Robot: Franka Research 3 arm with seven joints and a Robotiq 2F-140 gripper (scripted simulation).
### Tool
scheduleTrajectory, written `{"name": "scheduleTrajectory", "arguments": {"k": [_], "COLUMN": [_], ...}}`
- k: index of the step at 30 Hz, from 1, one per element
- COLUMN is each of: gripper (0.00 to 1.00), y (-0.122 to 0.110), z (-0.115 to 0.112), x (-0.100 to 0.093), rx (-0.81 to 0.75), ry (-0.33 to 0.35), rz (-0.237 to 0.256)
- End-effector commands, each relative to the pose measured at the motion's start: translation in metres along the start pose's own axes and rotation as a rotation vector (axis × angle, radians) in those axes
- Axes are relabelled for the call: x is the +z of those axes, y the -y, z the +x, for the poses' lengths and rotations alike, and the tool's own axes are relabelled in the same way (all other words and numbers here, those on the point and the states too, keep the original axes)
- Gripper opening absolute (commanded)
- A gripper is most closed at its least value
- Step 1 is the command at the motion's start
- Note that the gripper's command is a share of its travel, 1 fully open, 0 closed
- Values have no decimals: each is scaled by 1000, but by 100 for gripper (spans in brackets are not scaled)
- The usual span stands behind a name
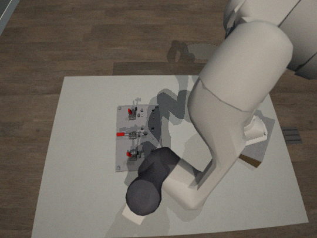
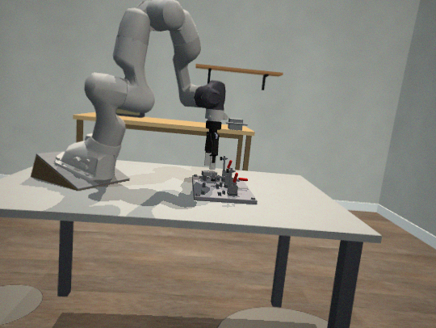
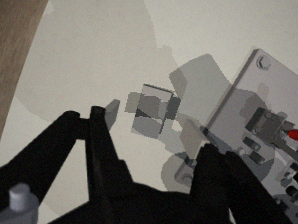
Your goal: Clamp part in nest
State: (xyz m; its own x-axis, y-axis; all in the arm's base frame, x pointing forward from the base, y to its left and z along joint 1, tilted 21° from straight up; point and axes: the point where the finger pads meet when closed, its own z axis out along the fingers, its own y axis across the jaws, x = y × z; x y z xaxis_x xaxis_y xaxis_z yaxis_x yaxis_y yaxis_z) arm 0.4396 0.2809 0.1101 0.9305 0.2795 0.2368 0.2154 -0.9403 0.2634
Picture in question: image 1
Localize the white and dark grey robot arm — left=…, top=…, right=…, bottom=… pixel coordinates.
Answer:
left=122, top=0, right=317, bottom=225

